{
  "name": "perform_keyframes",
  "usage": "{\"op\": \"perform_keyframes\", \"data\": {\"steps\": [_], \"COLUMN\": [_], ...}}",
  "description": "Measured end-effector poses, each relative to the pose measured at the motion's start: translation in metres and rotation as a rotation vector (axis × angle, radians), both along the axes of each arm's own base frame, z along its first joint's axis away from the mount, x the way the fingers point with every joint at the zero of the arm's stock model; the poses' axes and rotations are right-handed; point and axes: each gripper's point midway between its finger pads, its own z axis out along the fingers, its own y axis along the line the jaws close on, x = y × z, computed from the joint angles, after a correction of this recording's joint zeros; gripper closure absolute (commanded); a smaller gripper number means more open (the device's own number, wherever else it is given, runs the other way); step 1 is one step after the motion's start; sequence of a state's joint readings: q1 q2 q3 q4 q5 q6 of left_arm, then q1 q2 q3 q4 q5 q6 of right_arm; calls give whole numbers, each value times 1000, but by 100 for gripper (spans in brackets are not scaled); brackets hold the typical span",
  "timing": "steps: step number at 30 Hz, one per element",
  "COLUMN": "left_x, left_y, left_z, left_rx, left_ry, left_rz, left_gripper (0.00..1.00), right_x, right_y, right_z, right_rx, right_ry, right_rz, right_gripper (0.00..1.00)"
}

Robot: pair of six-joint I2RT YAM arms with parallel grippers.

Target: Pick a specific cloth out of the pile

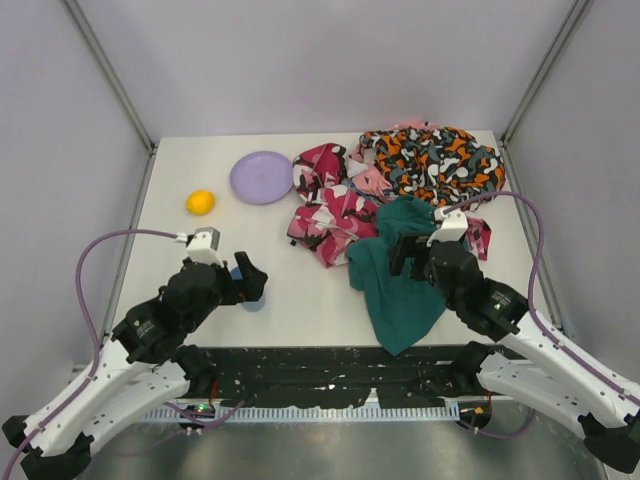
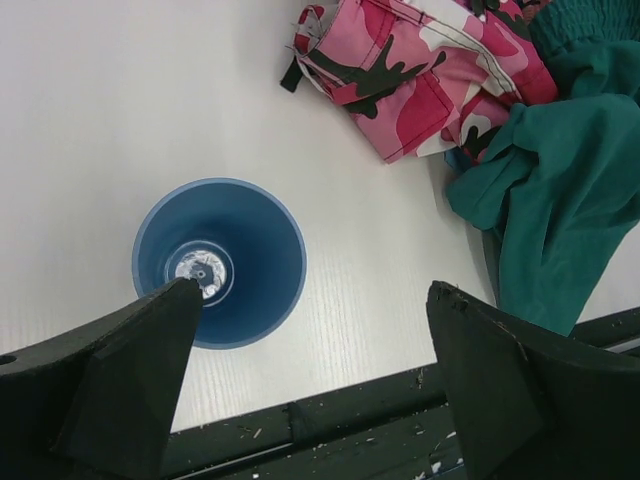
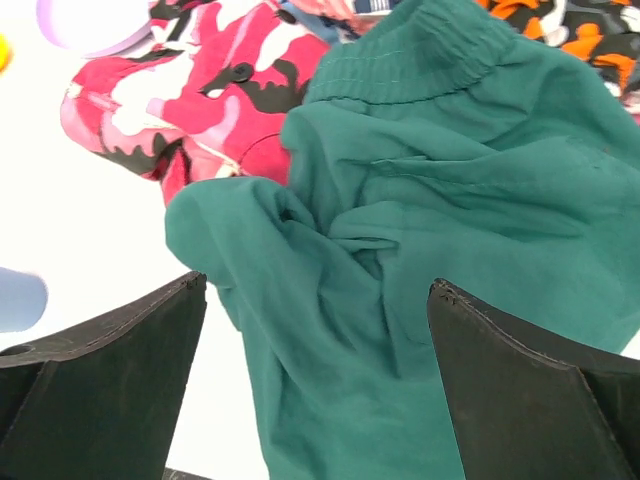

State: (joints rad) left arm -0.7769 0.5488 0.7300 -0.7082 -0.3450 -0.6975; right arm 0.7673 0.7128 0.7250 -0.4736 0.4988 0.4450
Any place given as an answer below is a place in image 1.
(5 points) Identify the orange grey patterned cloth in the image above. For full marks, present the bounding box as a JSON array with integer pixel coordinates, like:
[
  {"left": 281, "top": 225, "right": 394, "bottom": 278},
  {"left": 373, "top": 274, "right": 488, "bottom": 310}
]
[{"left": 352, "top": 124, "right": 506, "bottom": 207}]

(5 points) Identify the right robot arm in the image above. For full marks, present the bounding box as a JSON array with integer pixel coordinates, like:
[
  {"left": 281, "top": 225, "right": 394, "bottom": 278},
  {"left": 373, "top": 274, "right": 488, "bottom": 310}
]
[{"left": 390, "top": 234, "right": 639, "bottom": 474}]

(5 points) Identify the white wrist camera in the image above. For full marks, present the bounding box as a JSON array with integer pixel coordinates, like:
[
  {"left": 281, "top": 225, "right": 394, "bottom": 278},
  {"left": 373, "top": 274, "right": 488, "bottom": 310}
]
[
  {"left": 426, "top": 208, "right": 468, "bottom": 247},
  {"left": 186, "top": 227, "right": 224, "bottom": 267}
]

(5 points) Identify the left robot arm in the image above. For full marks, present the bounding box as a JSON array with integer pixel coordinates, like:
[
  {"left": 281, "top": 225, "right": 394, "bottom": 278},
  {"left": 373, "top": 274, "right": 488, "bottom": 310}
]
[{"left": 2, "top": 252, "right": 268, "bottom": 479}]

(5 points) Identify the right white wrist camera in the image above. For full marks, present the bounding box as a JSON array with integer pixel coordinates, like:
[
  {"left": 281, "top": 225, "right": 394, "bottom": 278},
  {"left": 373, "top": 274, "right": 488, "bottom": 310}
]
[{"left": 426, "top": 208, "right": 468, "bottom": 247}]

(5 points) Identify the yellow lemon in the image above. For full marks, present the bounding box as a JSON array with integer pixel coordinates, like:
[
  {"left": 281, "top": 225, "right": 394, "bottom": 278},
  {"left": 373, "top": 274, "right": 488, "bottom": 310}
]
[{"left": 185, "top": 190, "right": 216, "bottom": 216}]

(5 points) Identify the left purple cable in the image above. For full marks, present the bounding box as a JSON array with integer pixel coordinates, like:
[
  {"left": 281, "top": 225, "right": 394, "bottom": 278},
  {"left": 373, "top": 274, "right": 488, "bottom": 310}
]
[{"left": 74, "top": 228, "right": 189, "bottom": 351}]

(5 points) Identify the pink camouflage cloth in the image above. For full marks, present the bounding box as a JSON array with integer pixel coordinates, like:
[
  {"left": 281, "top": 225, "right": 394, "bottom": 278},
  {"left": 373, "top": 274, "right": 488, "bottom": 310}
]
[{"left": 287, "top": 143, "right": 377, "bottom": 268}]

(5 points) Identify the white slotted cable duct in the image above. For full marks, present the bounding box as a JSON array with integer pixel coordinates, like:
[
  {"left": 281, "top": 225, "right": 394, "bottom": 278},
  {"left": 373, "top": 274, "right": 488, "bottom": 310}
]
[{"left": 142, "top": 404, "right": 460, "bottom": 424}]

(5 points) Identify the teal green cloth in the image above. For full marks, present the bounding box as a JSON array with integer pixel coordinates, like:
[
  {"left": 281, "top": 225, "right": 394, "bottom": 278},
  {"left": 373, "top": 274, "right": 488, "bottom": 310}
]
[{"left": 346, "top": 196, "right": 446, "bottom": 356}]

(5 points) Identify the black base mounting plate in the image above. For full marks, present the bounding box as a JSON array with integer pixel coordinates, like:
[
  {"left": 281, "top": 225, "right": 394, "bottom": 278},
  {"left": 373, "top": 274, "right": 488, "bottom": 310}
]
[{"left": 182, "top": 342, "right": 493, "bottom": 409}]

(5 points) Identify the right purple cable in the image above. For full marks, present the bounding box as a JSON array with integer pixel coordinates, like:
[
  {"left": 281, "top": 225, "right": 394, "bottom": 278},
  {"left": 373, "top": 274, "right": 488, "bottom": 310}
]
[{"left": 439, "top": 191, "right": 546, "bottom": 311}]

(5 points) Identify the purple plastic plate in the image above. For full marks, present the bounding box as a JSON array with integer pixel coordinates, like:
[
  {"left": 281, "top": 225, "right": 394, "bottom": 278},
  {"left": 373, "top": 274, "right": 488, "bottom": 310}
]
[{"left": 229, "top": 151, "right": 293, "bottom": 205}]

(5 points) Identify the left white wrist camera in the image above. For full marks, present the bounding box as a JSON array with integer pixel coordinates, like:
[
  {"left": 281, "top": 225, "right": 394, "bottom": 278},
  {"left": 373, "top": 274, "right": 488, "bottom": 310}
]
[{"left": 186, "top": 227, "right": 224, "bottom": 267}]

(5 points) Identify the purple cable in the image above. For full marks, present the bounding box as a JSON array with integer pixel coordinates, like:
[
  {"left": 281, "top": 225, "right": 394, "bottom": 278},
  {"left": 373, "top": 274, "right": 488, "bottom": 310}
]
[
  {"left": 439, "top": 191, "right": 546, "bottom": 311},
  {"left": 74, "top": 228, "right": 189, "bottom": 351}
]

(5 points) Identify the blue plastic cup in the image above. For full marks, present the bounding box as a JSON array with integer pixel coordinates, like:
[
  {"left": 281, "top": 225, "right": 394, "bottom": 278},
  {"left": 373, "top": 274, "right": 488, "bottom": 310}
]
[{"left": 230, "top": 267, "right": 266, "bottom": 313}]

